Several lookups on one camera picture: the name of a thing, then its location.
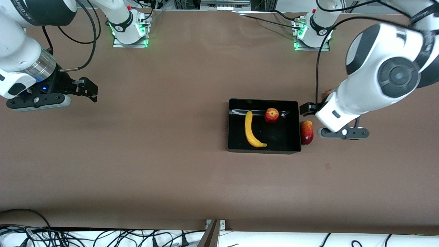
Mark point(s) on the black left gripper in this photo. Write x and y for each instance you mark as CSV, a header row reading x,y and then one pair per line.
x,y
309,108

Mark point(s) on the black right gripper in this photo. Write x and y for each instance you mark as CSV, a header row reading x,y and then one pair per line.
x,y
61,84

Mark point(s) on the red yellow apple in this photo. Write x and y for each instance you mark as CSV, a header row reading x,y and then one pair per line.
x,y
271,115

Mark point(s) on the yellow banana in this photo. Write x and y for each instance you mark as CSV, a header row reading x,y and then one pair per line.
x,y
249,130

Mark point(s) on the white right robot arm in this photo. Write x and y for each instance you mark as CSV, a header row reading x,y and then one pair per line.
x,y
17,51

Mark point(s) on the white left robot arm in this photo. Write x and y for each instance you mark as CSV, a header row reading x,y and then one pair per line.
x,y
377,85

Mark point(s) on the black rectangular box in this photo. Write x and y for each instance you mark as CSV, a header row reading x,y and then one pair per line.
x,y
281,137

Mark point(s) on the red pomegranate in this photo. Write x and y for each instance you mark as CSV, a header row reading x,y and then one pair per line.
x,y
327,93

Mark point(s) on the red orange mango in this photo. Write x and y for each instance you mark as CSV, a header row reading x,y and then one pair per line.
x,y
307,133

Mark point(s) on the grey device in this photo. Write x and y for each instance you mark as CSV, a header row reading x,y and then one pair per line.
x,y
224,4

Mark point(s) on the dark slanted beam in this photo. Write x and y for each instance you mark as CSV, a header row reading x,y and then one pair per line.
x,y
210,236

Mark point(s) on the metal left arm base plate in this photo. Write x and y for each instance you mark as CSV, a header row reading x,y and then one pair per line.
x,y
312,49

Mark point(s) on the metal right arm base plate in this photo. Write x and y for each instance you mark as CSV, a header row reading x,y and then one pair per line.
x,y
130,45

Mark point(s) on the small metal bracket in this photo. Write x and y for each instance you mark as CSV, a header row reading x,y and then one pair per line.
x,y
222,224

